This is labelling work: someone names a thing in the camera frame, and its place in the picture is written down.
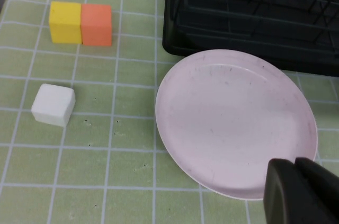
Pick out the pink round plate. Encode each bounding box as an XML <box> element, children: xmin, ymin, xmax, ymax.
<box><xmin>155</xmin><ymin>49</ymin><xmax>318</xmax><ymax>201</ymax></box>

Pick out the black wire dish rack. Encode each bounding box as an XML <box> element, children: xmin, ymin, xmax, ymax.
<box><xmin>162</xmin><ymin>0</ymin><xmax>339</xmax><ymax>78</ymax></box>
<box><xmin>182</xmin><ymin>0</ymin><xmax>339</xmax><ymax>47</ymax></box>

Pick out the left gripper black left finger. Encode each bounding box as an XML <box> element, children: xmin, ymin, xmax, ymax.
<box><xmin>263</xmin><ymin>158</ymin><xmax>335</xmax><ymax>224</ymax></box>

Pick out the white cube block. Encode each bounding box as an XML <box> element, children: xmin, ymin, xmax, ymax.
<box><xmin>31</xmin><ymin>83</ymin><xmax>76</xmax><ymax>127</ymax></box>

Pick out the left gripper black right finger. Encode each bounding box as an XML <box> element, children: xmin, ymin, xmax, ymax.
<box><xmin>294</xmin><ymin>157</ymin><xmax>339</xmax><ymax>224</ymax></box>

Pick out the yellow cube block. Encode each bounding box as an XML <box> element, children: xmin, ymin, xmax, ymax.
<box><xmin>49</xmin><ymin>1</ymin><xmax>82</xmax><ymax>44</ymax></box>

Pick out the orange cube block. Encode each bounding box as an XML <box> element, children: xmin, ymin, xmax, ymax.
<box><xmin>80</xmin><ymin>3</ymin><xmax>113</xmax><ymax>47</ymax></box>

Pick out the green grid tablecloth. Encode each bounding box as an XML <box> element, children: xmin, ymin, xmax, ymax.
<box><xmin>0</xmin><ymin>0</ymin><xmax>339</xmax><ymax>224</ymax></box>

